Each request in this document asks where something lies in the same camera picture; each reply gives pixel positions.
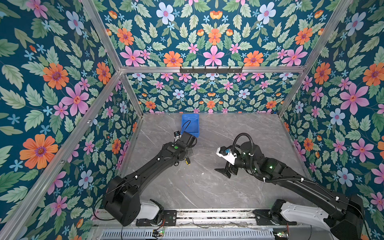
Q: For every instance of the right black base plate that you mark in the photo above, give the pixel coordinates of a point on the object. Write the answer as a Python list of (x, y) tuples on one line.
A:
[(269, 218)]

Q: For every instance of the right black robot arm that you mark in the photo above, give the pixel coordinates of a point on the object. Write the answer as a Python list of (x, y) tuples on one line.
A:
[(342, 216)]

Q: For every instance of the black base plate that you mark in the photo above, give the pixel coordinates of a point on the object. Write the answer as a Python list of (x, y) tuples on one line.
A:
[(269, 218), (163, 218)]

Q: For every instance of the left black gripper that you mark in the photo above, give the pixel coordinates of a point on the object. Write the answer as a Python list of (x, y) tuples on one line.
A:
[(191, 152)]

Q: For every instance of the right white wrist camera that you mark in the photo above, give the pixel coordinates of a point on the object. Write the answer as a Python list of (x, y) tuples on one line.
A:
[(227, 154)]

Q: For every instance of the black yellow screwdriver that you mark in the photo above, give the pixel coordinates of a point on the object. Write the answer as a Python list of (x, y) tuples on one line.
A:
[(187, 161)]

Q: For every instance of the aluminium mounting rail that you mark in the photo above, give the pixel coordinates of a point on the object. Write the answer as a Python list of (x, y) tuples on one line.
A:
[(243, 218)]

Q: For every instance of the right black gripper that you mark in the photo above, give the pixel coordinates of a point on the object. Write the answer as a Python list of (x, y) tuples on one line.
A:
[(230, 167)]

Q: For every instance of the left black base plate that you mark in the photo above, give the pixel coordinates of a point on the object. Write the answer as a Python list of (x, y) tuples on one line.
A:
[(163, 218)]

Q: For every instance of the white slotted cable duct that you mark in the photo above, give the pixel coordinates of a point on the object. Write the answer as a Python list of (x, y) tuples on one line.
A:
[(187, 234)]

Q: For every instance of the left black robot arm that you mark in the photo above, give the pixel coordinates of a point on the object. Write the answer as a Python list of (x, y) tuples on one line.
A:
[(122, 199)]

